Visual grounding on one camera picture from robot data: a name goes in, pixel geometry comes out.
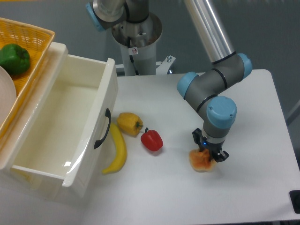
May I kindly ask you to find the yellow bell pepper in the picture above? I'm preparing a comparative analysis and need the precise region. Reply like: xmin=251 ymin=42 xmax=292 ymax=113
xmin=117 ymin=112 xmax=143 ymax=136

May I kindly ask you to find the yellow woven basket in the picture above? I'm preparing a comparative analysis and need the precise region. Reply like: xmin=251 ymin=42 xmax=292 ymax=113
xmin=0 ymin=18 xmax=55 ymax=137

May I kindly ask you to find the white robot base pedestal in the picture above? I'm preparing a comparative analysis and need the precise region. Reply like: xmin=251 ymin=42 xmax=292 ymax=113
xmin=112 ymin=13 xmax=176 ymax=76

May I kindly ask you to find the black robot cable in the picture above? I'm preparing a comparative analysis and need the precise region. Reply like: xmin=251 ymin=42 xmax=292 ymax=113
xmin=127 ymin=36 xmax=140 ymax=76

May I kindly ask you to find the black object at table edge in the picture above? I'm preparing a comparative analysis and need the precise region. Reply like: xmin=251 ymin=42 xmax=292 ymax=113
xmin=289 ymin=190 xmax=300 ymax=214

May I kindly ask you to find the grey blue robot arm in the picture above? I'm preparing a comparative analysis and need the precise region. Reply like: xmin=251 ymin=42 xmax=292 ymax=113
xmin=86 ymin=0 xmax=252 ymax=162

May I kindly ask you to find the white plastic drawer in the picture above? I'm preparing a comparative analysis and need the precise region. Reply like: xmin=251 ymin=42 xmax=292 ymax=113
xmin=10 ymin=55 xmax=118 ymax=199

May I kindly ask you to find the white drawer cabinet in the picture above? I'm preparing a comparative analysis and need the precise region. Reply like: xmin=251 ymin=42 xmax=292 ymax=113
xmin=0 ymin=42 xmax=68 ymax=186

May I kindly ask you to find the round knotted bread roll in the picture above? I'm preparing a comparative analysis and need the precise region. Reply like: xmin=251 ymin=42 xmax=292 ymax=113
xmin=189 ymin=149 xmax=217 ymax=173

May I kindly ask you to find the white plate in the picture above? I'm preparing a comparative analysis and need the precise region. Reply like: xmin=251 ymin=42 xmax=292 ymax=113
xmin=0 ymin=67 xmax=16 ymax=125

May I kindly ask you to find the yellow banana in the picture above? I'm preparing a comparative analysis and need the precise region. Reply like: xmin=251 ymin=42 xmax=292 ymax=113
xmin=102 ymin=123 xmax=128 ymax=175

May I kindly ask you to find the black drawer handle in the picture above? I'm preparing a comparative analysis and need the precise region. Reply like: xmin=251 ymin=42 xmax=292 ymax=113
xmin=93 ymin=108 xmax=112 ymax=149

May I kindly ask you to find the green bell pepper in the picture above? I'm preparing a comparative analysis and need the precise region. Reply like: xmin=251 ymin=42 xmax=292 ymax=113
xmin=0 ymin=44 xmax=30 ymax=75

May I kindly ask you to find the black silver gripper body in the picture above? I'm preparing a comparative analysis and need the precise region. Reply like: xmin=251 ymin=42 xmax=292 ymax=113
xmin=199 ymin=135 xmax=226 ymax=155

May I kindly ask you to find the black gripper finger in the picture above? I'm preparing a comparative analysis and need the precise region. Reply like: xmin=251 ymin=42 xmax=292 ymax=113
xmin=211 ymin=150 xmax=229 ymax=163
xmin=192 ymin=128 xmax=204 ymax=152

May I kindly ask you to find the red bell pepper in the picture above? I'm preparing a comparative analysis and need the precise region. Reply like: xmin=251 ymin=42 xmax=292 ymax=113
xmin=140 ymin=128 xmax=164 ymax=152

